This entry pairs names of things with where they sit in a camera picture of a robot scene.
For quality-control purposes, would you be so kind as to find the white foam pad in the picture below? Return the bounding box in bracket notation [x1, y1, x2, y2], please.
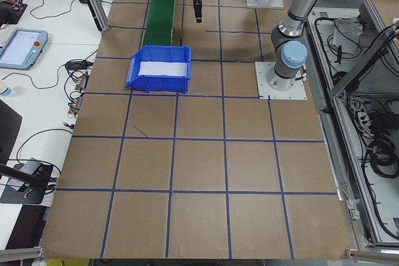
[138, 61, 188, 77]

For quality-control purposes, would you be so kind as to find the small brown circuit board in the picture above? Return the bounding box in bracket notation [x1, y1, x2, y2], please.
[67, 95, 84, 118]
[75, 75, 89, 93]

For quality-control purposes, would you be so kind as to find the black monitor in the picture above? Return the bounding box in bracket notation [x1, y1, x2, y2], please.
[0, 99, 23, 167]

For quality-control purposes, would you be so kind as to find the black stand base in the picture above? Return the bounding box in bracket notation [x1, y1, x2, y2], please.
[0, 161, 54, 205]

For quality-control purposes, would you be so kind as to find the white blue paper cup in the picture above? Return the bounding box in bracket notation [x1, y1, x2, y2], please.
[0, 79, 15, 98]

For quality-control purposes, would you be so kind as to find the white crumpled bag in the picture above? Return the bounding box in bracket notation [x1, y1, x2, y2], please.
[332, 18, 364, 57]

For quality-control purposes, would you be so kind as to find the green conveyor belt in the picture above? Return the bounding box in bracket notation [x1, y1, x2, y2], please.
[142, 0, 176, 47]

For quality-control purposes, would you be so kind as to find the grey cable clip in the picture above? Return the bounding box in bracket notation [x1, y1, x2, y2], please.
[342, 196, 360, 221]

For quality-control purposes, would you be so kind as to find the white power strip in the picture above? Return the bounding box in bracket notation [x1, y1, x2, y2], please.
[349, 100, 377, 131]

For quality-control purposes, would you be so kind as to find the black cable bundle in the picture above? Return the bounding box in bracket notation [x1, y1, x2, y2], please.
[361, 140, 398, 179]

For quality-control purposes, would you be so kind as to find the black board with red parts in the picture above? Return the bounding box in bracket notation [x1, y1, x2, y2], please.
[8, 2, 29, 26]

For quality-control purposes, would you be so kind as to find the light blue teach pendant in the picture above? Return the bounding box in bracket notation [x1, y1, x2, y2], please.
[0, 28, 49, 70]

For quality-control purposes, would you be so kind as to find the aluminium extrusion bar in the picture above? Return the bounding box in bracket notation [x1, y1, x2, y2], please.
[0, 246, 47, 262]
[344, 247, 399, 264]

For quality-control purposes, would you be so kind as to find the V-shaped metal bar frame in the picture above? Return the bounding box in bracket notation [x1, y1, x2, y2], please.
[307, 0, 399, 248]

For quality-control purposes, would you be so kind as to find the blue plastic storage bin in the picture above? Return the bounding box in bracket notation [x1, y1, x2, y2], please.
[125, 44, 193, 94]

